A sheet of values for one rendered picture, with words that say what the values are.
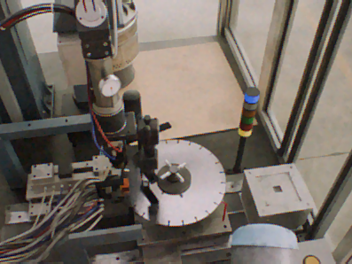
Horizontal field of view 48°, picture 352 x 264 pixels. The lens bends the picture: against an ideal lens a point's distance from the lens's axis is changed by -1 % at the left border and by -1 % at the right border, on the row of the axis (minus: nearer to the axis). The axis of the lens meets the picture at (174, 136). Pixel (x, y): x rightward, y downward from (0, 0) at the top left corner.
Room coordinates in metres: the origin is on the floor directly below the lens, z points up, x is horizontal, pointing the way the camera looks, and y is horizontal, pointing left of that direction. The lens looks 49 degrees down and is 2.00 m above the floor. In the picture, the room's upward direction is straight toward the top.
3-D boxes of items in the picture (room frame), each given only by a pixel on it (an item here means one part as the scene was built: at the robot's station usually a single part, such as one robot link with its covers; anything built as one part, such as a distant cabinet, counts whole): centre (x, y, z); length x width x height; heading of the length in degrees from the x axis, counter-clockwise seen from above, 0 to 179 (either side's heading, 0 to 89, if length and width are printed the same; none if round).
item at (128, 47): (1.46, 0.31, 0.93); 0.31 x 0.31 x 0.36
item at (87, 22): (0.84, 0.19, 1.45); 0.35 x 0.07 x 0.28; 9
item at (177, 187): (0.73, 0.00, 0.96); 0.11 x 0.11 x 0.03
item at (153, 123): (0.69, 0.07, 1.17); 0.06 x 0.05 x 0.20; 90
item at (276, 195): (0.73, -0.34, 0.82); 0.18 x 0.18 x 0.15; 9
